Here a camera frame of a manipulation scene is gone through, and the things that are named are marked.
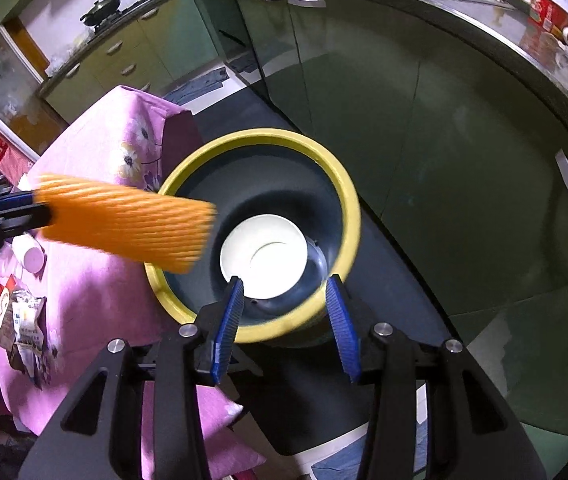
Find clear plastic cup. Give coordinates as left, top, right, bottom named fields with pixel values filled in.
left=11, top=233, right=45, bottom=274

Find orange foam fruit net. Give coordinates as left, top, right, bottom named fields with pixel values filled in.
left=34, top=174, right=217, bottom=274

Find white snack wrapper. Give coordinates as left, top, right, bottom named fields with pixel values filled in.
left=0, top=275, right=49, bottom=387

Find yellow rimmed dark trash bin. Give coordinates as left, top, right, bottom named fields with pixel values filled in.
left=145, top=128, right=362, bottom=344

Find green kitchen cabinets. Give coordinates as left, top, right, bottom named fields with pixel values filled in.
left=38, top=0, right=568, bottom=461

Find pink floral tablecloth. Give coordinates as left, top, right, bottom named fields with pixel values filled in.
left=0, top=86, right=262, bottom=479

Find black wok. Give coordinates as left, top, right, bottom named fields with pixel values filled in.
left=80, top=0, right=121, bottom=27

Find red box on counter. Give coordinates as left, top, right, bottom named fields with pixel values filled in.
left=529, top=0, right=568, bottom=32

